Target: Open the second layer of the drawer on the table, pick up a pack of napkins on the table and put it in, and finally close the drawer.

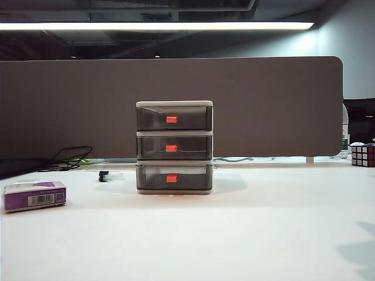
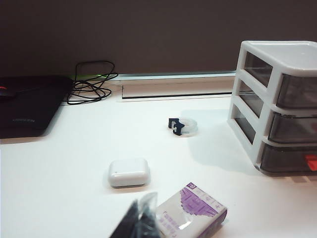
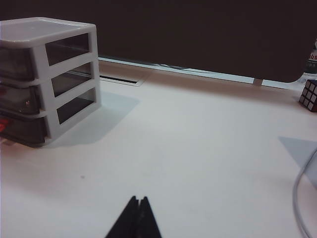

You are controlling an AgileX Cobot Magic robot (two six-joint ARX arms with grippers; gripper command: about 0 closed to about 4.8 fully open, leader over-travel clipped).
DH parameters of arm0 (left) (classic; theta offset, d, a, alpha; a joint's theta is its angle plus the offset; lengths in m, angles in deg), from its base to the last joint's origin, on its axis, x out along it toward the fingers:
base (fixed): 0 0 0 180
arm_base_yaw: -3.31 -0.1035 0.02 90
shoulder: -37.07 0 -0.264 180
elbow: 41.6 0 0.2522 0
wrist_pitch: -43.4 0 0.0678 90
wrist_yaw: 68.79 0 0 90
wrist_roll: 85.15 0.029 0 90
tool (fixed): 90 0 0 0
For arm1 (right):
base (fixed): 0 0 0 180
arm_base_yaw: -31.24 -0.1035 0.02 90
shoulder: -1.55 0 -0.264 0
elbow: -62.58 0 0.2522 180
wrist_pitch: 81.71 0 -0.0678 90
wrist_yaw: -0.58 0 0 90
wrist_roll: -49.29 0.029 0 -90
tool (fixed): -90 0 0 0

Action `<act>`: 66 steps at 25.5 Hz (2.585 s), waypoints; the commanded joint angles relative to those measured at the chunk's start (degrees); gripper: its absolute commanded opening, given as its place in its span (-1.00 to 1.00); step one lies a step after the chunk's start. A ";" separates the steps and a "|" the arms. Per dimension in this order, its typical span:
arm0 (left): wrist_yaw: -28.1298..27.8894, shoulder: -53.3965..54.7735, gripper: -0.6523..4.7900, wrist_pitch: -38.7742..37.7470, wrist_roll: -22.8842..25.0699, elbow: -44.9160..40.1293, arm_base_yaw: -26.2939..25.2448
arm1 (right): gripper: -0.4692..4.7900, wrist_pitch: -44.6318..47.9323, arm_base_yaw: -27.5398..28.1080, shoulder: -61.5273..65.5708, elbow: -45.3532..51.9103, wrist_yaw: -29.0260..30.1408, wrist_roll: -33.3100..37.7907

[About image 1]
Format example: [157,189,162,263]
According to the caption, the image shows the purple white napkin pack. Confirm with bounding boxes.
[3,180,67,214]

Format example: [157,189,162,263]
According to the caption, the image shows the thin black cable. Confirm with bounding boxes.
[37,146,93,173]

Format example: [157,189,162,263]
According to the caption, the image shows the black flat pad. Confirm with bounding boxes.
[0,158,53,180]

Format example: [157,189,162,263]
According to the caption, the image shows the black monitor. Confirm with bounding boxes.
[343,98,375,144]

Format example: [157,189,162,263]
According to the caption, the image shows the clear plastic bottle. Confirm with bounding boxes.
[341,104,352,160]

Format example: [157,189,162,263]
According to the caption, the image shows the grey translucent drawer red handle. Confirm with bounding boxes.
[137,164,213,191]
[136,105,213,131]
[137,135,213,160]

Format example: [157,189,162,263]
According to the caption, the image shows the white drawer cabinet frame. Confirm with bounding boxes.
[135,100,214,196]

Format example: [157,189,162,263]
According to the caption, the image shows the long ceiling light strip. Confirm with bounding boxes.
[0,22,315,31]

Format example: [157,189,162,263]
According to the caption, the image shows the brown desk partition panel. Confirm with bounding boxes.
[0,56,344,165]

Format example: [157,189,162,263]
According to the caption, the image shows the Rubik's cube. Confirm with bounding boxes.
[350,142,375,168]

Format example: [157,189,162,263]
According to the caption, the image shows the grey cable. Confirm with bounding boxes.
[213,156,255,163]

